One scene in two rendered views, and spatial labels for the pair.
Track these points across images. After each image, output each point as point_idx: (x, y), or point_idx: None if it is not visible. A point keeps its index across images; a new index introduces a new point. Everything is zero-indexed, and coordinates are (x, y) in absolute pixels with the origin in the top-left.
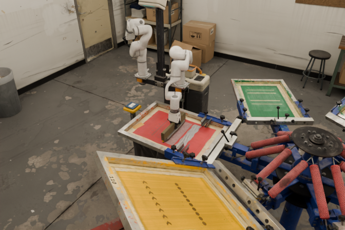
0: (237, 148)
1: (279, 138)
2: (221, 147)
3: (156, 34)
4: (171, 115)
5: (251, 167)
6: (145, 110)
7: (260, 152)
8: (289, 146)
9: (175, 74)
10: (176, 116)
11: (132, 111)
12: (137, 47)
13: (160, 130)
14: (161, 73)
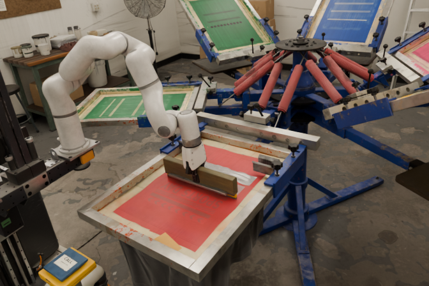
0: None
1: (276, 71)
2: (267, 127)
3: None
4: (196, 154)
5: (288, 122)
6: (113, 226)
7: (292, 92)
8: (256, 92)
9: (156, 75)
10: (203, 147)
11: (92, 264)
12: None
13: (194, 204)
14: (26, 156)
